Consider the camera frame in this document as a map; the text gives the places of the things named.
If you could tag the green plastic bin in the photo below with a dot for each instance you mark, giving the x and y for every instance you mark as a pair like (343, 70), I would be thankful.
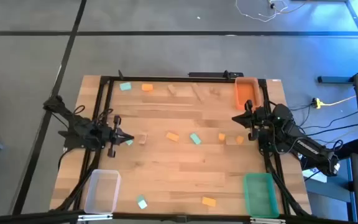
(260, 195)

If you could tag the orange plastic bin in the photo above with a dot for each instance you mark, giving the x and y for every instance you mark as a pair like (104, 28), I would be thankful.
(245, 91)

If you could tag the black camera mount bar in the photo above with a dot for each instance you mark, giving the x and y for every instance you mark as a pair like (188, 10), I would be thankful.
(210, 74)

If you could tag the black gantry crossbar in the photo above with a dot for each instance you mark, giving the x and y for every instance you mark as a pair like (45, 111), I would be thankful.
(26, 218)

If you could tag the silver corner bracket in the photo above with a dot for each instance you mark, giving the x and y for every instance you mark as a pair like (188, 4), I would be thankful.
(94, 217)
(267, 221)

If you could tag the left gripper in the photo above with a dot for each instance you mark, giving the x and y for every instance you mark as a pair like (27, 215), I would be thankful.
(110, 135)

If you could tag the yellow power plug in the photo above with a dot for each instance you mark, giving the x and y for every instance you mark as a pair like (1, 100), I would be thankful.
(316, 102)

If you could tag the black stand foot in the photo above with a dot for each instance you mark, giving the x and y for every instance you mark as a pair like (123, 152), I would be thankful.
(334, 79)

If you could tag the orange rectangular block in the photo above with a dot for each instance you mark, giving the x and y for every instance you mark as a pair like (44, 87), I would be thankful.
(172, 136)
(147, 87)
(209, 201)

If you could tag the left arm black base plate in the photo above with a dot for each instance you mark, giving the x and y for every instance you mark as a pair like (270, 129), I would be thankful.
(70, 143)

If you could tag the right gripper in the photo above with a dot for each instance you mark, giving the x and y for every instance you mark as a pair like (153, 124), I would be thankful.
(258, 121)

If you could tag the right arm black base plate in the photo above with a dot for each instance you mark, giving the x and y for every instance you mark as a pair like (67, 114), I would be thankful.
(263, 148)

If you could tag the short wooden block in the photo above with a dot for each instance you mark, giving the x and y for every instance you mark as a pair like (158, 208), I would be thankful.
(171, 89)

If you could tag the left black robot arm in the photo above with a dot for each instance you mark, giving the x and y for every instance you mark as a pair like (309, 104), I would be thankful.
(82, 130)

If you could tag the black floor bar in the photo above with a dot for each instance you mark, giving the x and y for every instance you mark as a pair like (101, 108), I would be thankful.
(353, 146)

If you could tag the small depth camera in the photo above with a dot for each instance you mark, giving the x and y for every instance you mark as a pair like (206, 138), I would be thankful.
(181, 218)

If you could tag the teal rectangular block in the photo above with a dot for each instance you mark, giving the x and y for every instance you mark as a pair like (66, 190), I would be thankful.
(195, 138)
(125, 86)
(130, 142)
(141, 202)

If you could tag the small orange block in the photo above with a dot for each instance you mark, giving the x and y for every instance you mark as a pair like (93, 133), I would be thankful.
(221, 136)
(240, 139)

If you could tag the clear plastic bin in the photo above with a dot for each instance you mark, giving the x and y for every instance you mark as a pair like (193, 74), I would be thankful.
(102, 191)

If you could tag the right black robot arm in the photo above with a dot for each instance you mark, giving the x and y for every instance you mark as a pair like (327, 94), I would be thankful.
(309, 147)

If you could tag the white paper sheet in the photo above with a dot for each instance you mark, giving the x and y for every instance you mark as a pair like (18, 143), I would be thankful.
(317, 175)

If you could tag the wooden arch block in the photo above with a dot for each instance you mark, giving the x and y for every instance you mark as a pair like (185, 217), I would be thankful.
(214, 91)
(142, 138)

